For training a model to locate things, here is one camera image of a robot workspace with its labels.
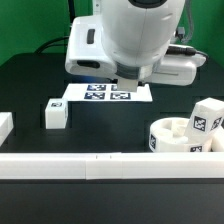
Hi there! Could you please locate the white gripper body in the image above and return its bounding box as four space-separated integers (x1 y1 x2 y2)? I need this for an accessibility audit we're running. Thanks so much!
146 54 206 86

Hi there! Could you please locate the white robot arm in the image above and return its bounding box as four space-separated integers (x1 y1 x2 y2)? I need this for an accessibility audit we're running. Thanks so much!
65 0 206 91

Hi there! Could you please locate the white front fence bar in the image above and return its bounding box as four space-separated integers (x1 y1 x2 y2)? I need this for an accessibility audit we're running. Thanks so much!
0 152 224 180

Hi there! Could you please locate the white fence bar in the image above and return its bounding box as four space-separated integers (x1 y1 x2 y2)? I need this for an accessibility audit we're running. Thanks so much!
0 112 14 146
0 152 224 180

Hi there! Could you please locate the white marker sheet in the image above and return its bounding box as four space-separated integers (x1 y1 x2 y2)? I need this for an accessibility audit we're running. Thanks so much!
63 83 152 102

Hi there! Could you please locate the white left fence bar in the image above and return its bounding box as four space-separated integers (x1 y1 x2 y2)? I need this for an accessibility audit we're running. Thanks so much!
0 112 14 146

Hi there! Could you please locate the black cable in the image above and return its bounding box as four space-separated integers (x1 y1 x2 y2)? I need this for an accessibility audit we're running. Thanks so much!
34 35 71 55

